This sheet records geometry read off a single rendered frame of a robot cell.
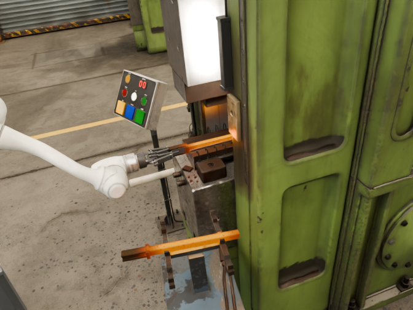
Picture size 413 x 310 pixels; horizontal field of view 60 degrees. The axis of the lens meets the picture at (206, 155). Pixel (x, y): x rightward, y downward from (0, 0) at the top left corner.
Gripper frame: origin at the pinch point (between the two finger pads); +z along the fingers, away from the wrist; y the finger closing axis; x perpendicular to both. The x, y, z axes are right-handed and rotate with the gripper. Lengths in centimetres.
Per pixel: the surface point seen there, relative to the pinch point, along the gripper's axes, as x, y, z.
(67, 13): -65, -800, -53
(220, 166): -2.5, 18.9, 14.7
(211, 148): -1.3, 4.5, 15.3
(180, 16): 64, 13, 7
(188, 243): -8, 52, -12
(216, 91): 29.0, 7.6, 19.8
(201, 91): 30.4, 7.6, 12.8
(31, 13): -52, -801, -131
